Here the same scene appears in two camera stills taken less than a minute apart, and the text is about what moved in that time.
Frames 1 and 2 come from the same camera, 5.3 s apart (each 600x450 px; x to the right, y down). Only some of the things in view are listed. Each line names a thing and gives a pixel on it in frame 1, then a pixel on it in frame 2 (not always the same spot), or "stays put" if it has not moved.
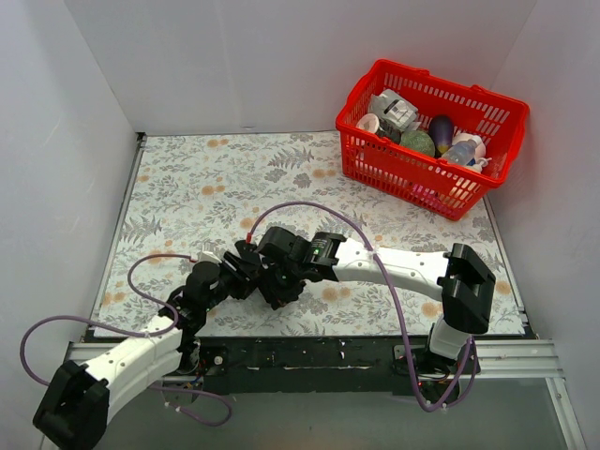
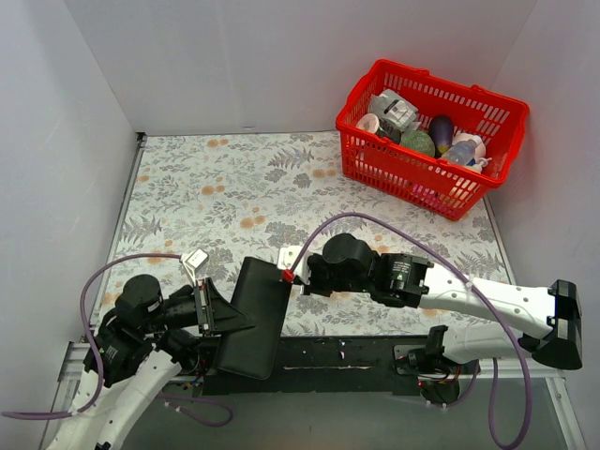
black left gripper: x=240 y=268 → x=204 y=306
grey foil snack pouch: x=395 y=110 stays put
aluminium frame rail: x=517 y=360 stays put
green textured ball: x=418 y=141 stays put
